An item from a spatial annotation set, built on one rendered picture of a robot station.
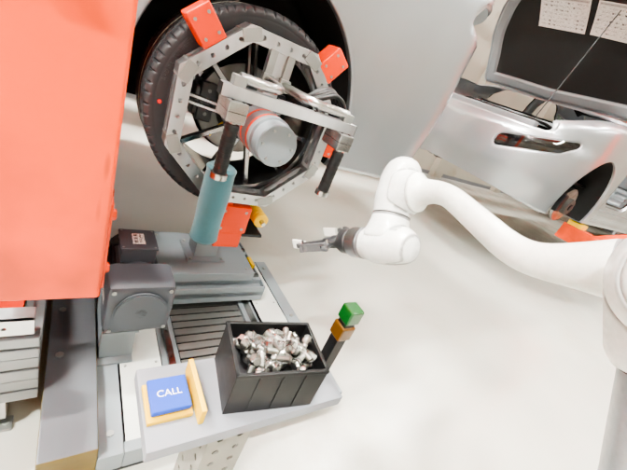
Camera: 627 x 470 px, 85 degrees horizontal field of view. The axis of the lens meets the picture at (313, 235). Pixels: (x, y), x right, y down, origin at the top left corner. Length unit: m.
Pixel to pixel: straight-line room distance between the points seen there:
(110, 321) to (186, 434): 0.49
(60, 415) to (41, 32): 0.86
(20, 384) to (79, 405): 0.14
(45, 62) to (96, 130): 0.10
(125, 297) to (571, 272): 1.01
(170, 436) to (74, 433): 0.42
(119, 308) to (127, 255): 0.18
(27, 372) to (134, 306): 0.27
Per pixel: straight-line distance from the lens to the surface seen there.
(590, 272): 0.68
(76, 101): 0.65
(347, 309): 0.79
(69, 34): 0.63
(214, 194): 1.05
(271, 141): 1.02
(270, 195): 1.27
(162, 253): 1.52
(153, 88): 1.14
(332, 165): 1.06
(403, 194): 0.88
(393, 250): 0.85
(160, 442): 0.73
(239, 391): 0.72
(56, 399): 1.17
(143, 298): 1.07
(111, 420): 1.19
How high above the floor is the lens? 1.09
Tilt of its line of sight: 25 degrees down
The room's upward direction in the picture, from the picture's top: 23 degrees clockwise
